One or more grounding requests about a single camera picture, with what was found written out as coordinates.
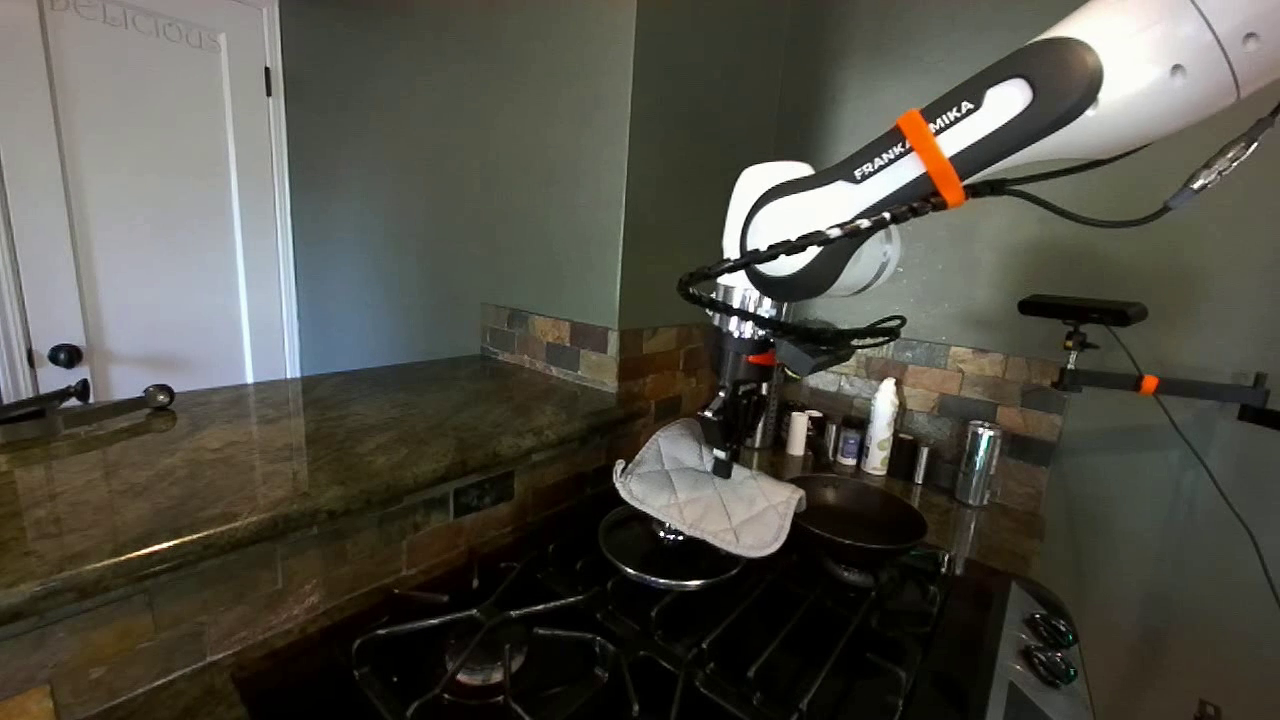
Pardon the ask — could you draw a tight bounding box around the small white cup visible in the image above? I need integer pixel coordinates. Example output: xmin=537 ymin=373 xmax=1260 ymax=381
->
xmin=780 ymin=407 xmax=822 ymax=466

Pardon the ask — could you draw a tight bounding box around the silver metal can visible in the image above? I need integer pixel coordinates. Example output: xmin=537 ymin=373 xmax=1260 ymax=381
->
xmin=954 ymin=417 xmax=1008 ymax=514

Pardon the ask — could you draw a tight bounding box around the black stove knob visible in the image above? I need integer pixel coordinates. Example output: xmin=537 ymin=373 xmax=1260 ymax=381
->
xmin=1026 ymin=649 xmax=1090 ymax=694
xmin=1027 ymin=610 xmax=1085 ymax=651

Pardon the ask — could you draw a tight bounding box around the glass lid with knob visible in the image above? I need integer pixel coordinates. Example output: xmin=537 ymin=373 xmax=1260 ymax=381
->
xmin=594 ymin=505 xmax=754 ymax=595

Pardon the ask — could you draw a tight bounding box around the black gas stove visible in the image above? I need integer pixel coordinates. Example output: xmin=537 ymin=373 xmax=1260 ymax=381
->
xmin=232 ymin=455 xmax=1106 ymax=720

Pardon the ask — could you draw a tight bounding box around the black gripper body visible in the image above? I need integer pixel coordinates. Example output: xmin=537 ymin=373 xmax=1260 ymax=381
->
xmin=712 ymin=335 xmax=792 ymax=434

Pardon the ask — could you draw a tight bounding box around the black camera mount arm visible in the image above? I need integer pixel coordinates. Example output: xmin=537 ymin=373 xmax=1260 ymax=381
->
xmin=1048 ymin=326 xmax=1280 ymax=434

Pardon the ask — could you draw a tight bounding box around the white panel door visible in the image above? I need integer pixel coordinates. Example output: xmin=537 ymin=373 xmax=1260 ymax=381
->
xmin=35 ymin=0 xmax=306 ymax=403

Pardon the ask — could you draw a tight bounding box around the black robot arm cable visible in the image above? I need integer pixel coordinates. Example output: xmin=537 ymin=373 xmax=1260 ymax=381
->
xmin=673 ymin=96 xmax=1280 ymax=383

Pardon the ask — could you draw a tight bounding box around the white quilted potholder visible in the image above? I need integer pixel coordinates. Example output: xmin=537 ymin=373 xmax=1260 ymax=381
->
xmin=609 ymin=417 xmax=811 ymax=563

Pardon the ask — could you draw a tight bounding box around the black frying pan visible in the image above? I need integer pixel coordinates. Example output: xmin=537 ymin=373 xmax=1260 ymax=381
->
xmin=783 ymin=471 xmax=934 ymax=561

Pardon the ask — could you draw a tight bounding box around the black camera cable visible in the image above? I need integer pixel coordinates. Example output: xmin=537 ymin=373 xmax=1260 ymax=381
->
xmin=1106 ymin=326 xmax=1280 ymax=612

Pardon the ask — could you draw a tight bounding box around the orange velcro strap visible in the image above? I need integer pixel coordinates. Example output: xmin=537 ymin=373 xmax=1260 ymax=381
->
xmin=893 ymin=103 xmax=971 ymax=213

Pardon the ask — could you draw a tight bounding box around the wall outlet plate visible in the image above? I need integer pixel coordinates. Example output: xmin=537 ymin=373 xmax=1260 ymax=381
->
xmin=450 ymin=467 xmax=522 ymax=524

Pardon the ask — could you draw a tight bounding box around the white plastic bottle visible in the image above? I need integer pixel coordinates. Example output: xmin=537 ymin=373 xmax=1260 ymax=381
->
xmin=860 ymin=373 xmax=904 ymax=480

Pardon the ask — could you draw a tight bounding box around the black tool handle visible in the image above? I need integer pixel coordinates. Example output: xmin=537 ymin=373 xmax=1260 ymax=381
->
xmin=0 ymin=376 xmax=92 ymax=434

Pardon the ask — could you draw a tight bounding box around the black stereo camera bar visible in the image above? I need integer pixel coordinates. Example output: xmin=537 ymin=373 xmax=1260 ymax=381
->
xmin=1016 ymin=292 xmax=1151 ymax=331

